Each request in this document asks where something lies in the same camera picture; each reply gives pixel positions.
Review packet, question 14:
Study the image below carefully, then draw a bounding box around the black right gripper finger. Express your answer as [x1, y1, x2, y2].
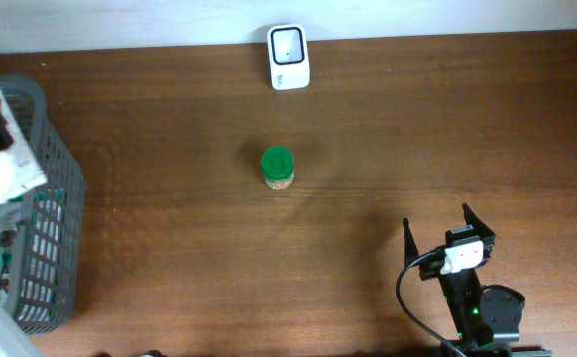
[403, 218, 420, 267]
[462, 203, 495, 237]

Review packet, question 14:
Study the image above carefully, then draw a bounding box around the white tube tan cap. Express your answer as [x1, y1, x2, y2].
[0, 89, 48, 204]

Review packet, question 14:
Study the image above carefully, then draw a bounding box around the green white package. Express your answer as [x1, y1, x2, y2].
[0, 191, 65, 304]

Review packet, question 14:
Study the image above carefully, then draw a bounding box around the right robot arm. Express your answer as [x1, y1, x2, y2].
[395, 203, 553, 357]

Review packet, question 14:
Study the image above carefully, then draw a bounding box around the grey plastic basket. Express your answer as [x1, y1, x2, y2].
[0, 75, 85, 335]

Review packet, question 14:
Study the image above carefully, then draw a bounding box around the green lid jar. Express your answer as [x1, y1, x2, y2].
[261, 147, 295, 190]

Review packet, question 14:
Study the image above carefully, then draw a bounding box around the black camera cable right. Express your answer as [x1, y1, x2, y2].
[395, 249, 468, 357]

